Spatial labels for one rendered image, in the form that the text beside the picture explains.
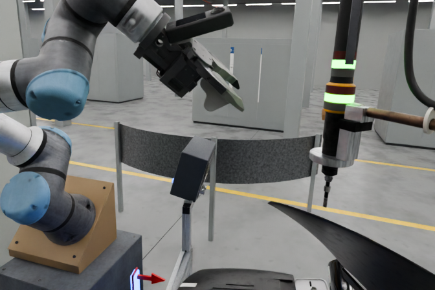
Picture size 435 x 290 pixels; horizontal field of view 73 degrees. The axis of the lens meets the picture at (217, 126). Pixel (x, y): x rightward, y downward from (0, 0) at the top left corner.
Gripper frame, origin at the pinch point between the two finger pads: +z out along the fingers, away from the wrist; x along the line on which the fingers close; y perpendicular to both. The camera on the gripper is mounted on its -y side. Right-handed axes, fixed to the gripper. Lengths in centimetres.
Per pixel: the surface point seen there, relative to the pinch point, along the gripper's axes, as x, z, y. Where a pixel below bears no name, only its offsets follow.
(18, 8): -168, -87, 109
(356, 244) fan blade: 32.0, 8.5, -5.2
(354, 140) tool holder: 15.7, 11.5, -10.9
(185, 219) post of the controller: -25, 35, 59
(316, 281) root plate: 20.0, 32.6, 12.5
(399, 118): 19.8, 8.9, -17.1
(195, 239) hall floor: -117, 129, 161
